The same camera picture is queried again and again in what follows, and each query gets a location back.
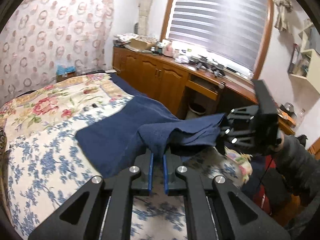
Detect navy blue printed t-shirt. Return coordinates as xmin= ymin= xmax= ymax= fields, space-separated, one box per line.
xmin=75 ymin=95 xmax=228 ymax=179

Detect dark sleeved right forearm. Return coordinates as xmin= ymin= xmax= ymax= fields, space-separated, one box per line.
xmin=274 ymin=135 xmax=319 ymax=206

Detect right hand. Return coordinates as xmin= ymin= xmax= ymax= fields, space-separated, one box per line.
xmin=271 ymin=129 xmax=285 ymax=152

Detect blue floral white bedsheet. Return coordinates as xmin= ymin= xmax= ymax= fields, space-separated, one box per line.
xmin=4 ymin=96 xmax=253 ymax=240

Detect floral pink quilt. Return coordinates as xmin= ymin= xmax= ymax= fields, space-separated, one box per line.
xmin=1 ymin=73 xmax=133 ymax=141

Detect striped window blind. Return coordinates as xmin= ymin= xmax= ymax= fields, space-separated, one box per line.
xmin=165 ymin=0 xmax=268 ymax=72

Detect wooden sideboard cabinet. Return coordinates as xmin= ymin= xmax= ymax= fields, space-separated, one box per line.
xmin=111 ymin=45 xmax=297 ymax=136

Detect pink container on cabinet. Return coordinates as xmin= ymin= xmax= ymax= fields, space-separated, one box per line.
xmin=162 ymin=41 xmax=174 ymax=57

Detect cardboard box on cabinet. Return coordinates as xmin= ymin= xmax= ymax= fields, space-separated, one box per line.
xmin=130 ymin=36 xmax=157 ymax=50

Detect stack of papers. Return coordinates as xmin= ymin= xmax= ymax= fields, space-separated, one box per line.
xmin=113 ymin=33 xmax=138 ymax=46

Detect circle patterned curtain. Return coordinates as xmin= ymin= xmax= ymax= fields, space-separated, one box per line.
xmin=1 ymin=0 xmax=114 ymax=103

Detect beige side curtain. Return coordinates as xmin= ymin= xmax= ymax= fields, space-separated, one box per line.
xmin=138 ymin=0 xmax=153 ymax=35

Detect white wall shelf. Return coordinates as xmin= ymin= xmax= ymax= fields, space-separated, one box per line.
xmin=287 ymin=22 xmax=319 ymax=93

